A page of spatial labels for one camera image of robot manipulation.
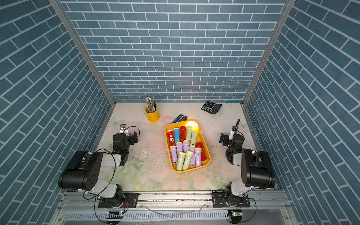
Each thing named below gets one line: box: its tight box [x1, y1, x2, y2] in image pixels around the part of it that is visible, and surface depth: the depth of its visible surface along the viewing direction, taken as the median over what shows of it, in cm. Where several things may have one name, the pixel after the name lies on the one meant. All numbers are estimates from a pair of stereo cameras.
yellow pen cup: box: [145, 106, 160, 123], surface depth 105 cm
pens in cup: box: [144, 96, 158, 113], surface depth 104 cm
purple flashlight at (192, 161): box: [188, 145, 196, 166], surface depth 86 cm
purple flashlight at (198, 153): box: [194, 147, 203, 168], surface depth 87 cm
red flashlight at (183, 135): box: [179, 125, 187, 143], surface depth 101 cm
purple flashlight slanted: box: [175, 141, 183, 154], surface depth 93 cm
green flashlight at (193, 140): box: [190, 131, 198, 147], surface depth 97 cm
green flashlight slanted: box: [182, 150, 194, 171], surface depth 84 cm
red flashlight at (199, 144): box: [195, 141, 208, 162], surface depth 88 cm
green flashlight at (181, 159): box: [176, 151, 187, 172], surface depth 84 cm
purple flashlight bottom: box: [169, 145, 178, 166], surface depth 89 cm
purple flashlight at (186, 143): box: [182, 139, 190, 153], surface depth 93 cm
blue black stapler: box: [171, 114, 188, 124], surface depth 110 cm
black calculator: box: [201, 100, 223, 115], surface depth 118 cm
